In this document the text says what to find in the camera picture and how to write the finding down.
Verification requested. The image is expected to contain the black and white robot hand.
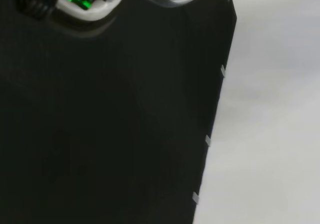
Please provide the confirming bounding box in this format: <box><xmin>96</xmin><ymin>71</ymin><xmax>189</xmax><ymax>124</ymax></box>
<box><xmin>11</xmin><ymin>0</ymin><xmax>125</xmax><ymax>22</ymax></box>

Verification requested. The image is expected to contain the black bench cloth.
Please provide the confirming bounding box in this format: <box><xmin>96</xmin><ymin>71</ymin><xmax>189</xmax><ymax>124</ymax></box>
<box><xmin>0</xmin><ymin>0</ymin><xmax>238</xmax><ymax>224</ymax></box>

